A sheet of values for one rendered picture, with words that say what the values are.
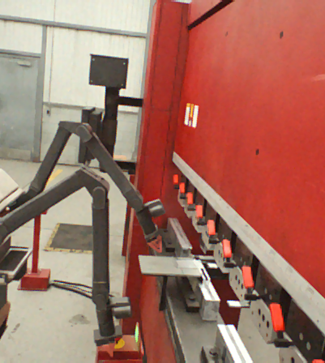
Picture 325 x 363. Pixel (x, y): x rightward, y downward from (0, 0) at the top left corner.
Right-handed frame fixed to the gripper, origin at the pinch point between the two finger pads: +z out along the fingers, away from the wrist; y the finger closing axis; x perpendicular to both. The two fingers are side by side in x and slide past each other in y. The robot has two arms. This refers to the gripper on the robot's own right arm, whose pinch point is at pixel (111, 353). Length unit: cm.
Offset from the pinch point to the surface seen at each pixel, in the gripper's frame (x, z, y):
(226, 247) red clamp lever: -16, -41, 43
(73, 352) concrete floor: 113, 74, -31
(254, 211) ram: -26, -55, 49
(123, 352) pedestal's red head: 4.4, 4.0, 4.3
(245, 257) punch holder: -25, -41, 45
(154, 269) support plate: 30.3, -15.2, 22.7
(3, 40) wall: 761, -208, -151
